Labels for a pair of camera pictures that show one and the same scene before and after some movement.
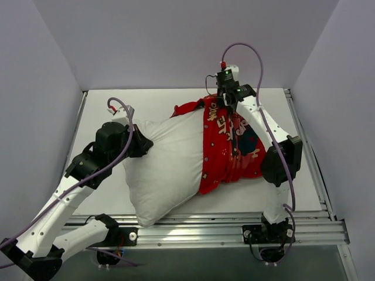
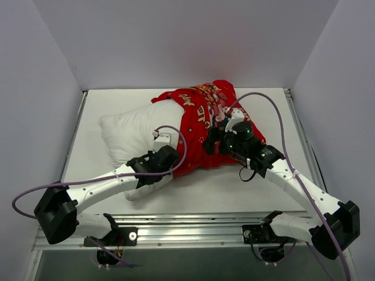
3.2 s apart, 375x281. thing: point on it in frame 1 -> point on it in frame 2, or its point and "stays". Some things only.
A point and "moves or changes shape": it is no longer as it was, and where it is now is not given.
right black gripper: (222, 98) -> (212, 139)
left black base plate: (120, 236) stays
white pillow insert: (167, 175) moves or changes shape
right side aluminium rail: (310, 156) stays
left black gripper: (141, 141) -> (169, 154)
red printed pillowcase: (233, 149) moves or changes shape
